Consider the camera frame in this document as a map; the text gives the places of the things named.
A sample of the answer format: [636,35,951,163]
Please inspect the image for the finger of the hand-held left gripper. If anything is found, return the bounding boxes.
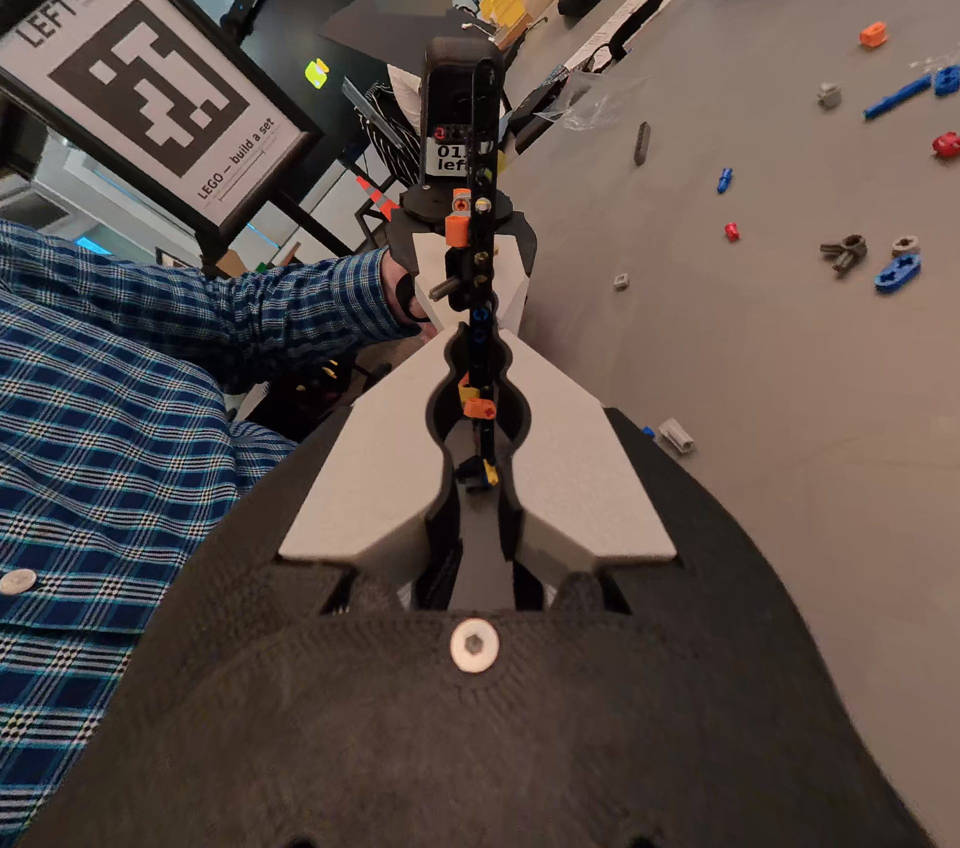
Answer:
[410,233,462,336]
[489,235,534,333]

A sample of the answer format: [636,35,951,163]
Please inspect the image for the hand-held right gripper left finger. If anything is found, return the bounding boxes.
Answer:
[277,325,471,611]

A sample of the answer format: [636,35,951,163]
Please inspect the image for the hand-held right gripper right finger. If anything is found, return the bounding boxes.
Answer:
[491,328,680,609]

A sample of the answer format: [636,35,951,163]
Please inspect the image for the black lego chassis assembly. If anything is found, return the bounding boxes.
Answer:
[427,123,502,493]

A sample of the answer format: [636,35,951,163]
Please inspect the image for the black curved lego panel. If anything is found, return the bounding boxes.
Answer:
[609,0,667,64]

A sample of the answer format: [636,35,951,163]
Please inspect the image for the dark grey lego connector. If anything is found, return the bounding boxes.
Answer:
[819,234,870,278]

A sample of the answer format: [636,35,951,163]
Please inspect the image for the long blue lego axle pin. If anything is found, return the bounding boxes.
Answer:
[861,73,936,121]

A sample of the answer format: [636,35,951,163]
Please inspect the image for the person's left hand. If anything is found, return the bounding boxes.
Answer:
[378,248,445,344]

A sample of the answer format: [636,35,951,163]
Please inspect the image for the orange traffic cone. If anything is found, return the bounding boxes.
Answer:
[353,175,403,224]

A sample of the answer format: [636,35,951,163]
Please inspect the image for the black box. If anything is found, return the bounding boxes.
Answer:
[513,85,576,157]

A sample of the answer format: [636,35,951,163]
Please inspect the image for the black sign stand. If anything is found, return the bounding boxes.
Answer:
[196,187,378,273]

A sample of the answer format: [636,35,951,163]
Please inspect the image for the clear plastic bag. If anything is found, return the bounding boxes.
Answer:
[553,70,651,134]

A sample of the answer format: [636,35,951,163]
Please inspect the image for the paper instruction sheet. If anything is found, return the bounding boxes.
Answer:
[561,0,696,74]

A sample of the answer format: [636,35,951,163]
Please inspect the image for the black pole device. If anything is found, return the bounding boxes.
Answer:
[220,0,270,44]

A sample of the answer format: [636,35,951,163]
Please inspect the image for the blue plaid shirt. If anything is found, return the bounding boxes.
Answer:
[0,297,303,830]

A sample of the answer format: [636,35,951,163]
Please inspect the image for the framed marker sign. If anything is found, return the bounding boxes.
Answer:
[0,0,325,247]

